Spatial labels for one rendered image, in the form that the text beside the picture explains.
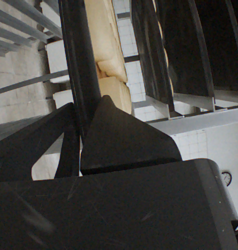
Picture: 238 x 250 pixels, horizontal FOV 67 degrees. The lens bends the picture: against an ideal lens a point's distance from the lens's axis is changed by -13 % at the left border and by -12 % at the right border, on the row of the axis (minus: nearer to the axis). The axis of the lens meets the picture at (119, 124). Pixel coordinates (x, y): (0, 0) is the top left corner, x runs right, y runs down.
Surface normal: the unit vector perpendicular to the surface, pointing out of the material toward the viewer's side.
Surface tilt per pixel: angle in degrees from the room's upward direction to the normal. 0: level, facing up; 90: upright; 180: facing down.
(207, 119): 90
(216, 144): 90
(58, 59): 95
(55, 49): 95
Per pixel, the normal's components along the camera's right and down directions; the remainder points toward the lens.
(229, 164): -0.06, 0.16
